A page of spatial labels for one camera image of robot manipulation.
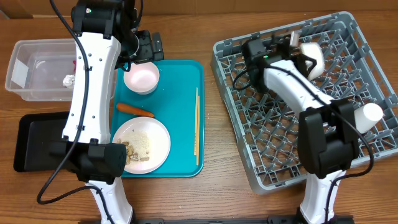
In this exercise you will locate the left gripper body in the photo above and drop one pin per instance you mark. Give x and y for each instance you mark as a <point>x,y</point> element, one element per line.
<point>146,53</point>

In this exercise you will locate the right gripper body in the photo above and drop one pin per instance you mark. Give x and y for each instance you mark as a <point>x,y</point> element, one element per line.
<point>294,58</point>

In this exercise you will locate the white bowl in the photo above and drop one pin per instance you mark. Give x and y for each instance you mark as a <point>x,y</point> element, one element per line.
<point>313,50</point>

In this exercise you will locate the pink bowl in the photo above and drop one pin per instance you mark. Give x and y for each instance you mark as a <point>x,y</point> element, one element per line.
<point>142,78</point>

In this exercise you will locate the white cup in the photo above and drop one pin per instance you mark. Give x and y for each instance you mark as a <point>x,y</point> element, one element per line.
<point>367,116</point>

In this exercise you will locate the foil ball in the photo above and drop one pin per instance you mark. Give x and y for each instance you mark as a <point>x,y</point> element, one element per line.
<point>69,81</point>

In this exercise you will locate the pink dinner plate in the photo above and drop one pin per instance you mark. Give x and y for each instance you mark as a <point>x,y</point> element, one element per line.
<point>159,137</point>

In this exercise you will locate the peanuts and rice scraps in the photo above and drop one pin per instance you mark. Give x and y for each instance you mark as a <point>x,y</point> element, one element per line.
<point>138,146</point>

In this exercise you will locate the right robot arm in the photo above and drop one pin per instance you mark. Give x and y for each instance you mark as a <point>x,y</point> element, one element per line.
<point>327,139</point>

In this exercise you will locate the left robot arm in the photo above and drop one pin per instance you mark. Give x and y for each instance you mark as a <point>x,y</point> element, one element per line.
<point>107,38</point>

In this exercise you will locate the grey dishwasher rack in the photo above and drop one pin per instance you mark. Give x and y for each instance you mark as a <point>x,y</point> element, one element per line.
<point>266,128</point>

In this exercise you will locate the teal serving tray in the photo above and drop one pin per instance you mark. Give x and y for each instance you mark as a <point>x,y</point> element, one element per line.
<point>173,104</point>

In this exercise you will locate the orange carrot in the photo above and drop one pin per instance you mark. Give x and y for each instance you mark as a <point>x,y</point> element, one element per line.
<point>124,108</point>

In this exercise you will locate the wooden chopstick left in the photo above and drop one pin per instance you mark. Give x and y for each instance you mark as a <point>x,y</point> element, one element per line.
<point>195,124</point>

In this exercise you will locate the wooden chopstick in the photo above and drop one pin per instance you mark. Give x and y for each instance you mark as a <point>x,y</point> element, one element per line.
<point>195,124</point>
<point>197,130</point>

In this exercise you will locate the wooden chopstick right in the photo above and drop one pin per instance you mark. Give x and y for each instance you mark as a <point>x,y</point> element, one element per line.
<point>197,130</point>

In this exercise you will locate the clear plastic bin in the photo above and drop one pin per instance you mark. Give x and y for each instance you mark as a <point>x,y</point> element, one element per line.
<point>37,68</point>

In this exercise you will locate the black tray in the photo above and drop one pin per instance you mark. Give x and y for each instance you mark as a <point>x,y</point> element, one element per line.
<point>35,133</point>

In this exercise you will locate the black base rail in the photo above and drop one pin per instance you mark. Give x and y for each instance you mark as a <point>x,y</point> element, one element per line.
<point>284,219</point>

